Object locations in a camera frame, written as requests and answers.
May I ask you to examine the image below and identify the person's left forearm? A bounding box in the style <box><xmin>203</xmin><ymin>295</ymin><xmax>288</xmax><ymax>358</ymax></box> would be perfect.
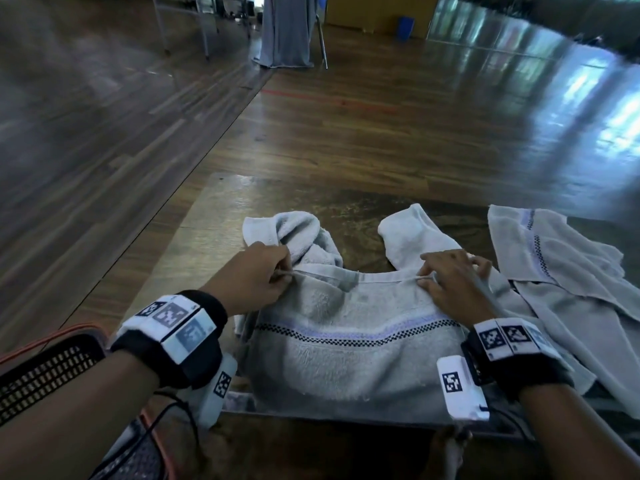
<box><xmin>0</xmin><ymin>349</ymin><xmax>162</xmax><ymax>480</ymax></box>

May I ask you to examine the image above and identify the black cable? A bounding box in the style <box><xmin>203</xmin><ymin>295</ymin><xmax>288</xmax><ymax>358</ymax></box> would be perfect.
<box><xmin>89</xmin><ymin>390</ymin><xmax>202</xmax><ymax>480</ymax></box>

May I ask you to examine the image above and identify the yellow wooden cabinet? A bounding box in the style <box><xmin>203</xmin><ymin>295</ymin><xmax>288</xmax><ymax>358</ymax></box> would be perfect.
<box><xmin>325</xmin><ymin>0</ymin><xmax>442</xmax><ymax>38</ymax></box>

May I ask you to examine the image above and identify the metal frame table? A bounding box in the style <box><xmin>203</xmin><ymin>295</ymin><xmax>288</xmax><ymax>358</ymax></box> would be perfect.
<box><xmin>149</xmin><ymin>0</ymin><xmax>253</xmax><ymax>61</ymax></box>

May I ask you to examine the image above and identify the grey cloth cover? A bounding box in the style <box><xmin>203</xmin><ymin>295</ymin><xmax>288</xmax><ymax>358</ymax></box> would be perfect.
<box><xmin>251</xmin><ymin>0</ymin><xmax>327</xmax><ymax>69</ymax></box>

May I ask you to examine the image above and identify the person's right hand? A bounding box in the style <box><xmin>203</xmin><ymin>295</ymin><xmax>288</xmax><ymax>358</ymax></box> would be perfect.
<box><xmin>416</xmin><ymin>249</ymin><xmax>502</xmax><ymax>328</ymax></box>

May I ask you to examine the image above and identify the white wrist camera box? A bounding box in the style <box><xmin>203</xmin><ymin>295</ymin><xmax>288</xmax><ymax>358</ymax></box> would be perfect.
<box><xmin>436</xmin><ymin>355</ymin><xmax>491</xmax><ymax>423</ymax></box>
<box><xmin>191</xmin><ymin>352</ymin><xmax>239</xmax><ymax>429</ymax></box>

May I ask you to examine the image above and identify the person's left hand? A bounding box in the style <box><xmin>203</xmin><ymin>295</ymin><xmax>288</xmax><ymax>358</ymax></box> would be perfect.
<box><xmin>200</xmin><ymin>242</ymin><xmax>295</xmax><ymax>318</ymax></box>

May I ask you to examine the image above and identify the black and orange mesh basket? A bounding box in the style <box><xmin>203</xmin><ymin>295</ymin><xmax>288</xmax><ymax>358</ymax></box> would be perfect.
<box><xmin>0</xmin><ymin>323</ymin><xmax>168</xmax><ymax>480</ymax></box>

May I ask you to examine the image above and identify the grey towel with checkered stripe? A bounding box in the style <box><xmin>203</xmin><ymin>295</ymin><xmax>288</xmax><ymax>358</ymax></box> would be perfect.
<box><xmin>234</xmin><ymin>203</ymin><xmax>597</xmax><ymax>426</ymax></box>
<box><xmin>487</xmin><ymin>204</ymin><xmax>640</xmax><ymax>420</ymax></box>

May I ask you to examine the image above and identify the black wristband with marker tags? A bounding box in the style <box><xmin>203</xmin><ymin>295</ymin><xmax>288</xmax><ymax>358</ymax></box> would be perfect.
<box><xmin>461</xmin><ymin>317</ymin><xmax>576</xmax><ymax>403</ymax></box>
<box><xmin>109</xmin><ymin>290</ymin><xmax>229</xmax><ymax>390</ymax></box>

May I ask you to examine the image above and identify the person's right forearm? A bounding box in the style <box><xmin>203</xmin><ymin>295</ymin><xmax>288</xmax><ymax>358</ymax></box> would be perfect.
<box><xmin>519</xmin><ymin>384</ymin><xmax>640</xmax><ymax>480</ymax></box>

